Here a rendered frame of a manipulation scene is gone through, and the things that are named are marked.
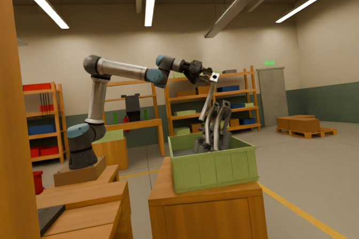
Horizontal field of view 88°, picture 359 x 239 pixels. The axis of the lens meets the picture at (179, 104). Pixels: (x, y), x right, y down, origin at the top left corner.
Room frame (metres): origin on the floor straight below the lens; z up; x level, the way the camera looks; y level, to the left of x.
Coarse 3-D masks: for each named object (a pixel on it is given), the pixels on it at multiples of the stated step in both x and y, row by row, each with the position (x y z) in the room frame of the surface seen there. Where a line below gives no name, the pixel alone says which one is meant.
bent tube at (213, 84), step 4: (212, 76) 1.06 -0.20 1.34; (216, 76) 1.07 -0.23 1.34; (212, 80) 1.05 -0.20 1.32; (216, 80) 1.05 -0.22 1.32; (212, 84) 1.12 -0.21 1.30; (212, 88) 1.14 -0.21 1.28; (212, 92) 1.15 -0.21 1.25; (208, 96) 1.16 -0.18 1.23; (212, 96) 1.16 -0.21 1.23; (208, 100) 1.15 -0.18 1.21; (208, 104) 1.14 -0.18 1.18; (204, 108) 1.12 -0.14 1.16; (204, 112) 1.11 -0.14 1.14; (200, 116) 1.10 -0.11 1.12; (204, 116) 1.10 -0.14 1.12; (200, 120) 1.11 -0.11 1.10
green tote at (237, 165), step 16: (176, 144) 1.48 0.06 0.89; (192, 144) 1.49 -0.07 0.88; (240, 144) 1.07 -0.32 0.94; (176, 160) 0.88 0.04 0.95; (192, 160) 0.89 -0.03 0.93; (208, 160) 0.89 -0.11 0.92; (224, 160) 0.90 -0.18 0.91; (240, 160) 0.91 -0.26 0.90; (176, 176) 0.88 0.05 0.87; (192, 176) 0.89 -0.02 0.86; (208, 176) 0.89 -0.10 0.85; (224, 176) 0.90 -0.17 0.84; (240, 176) 0.91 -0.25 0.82; (256, 176) 0.91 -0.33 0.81; (176, 192) 0.88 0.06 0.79
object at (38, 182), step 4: (36, 172) 1.06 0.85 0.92; (40, 172) 1.06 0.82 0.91; (36, 176) 1.03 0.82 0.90; (40, 176) 1.06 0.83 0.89; (36, 180) 1.03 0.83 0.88; (40, 180) 1.05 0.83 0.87; (36, 184) 1.02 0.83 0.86; (40, 184) 1.05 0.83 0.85; (36, 188) 1.02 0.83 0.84; (40, 188) 1.05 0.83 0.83; (44, 188) 1.07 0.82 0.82; (36, 192) 1.01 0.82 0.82; (40, 192) 1.04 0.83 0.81
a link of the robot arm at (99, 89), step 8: (96, 80) 1.15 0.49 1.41; (104, 80) 1.16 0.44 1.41; (96, 88) 1.16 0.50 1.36; (104, 88) 1.18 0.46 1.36; (96, 96) 1.16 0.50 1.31; (104, 96) 1.19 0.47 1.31; (96, 104) 1.17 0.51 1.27; (96, 112) 1.17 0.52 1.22; (88, 120) 1.17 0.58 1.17; (96, 120) 1.18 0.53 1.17; (96, 128) 1.17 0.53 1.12; (104, 128) 1.25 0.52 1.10; (96, 136) 1.16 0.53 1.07
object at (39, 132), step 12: (36, 84) 4.96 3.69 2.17; (48, 84) 5.02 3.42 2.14; (60, 84) 5.47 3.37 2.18; (48, 96) 4.96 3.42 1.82; (60, 96) 5.44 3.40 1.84; (48, 108) 5.01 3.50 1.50; (60, 108) 5.43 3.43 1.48; (36, 132) 4.94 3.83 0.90; (48, 132) 4.99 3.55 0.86; (60, 144) 5.02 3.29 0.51; (36, 156) 4.94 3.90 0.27; (48, 156) 4.92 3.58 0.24; (60, 156) 4.98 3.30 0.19
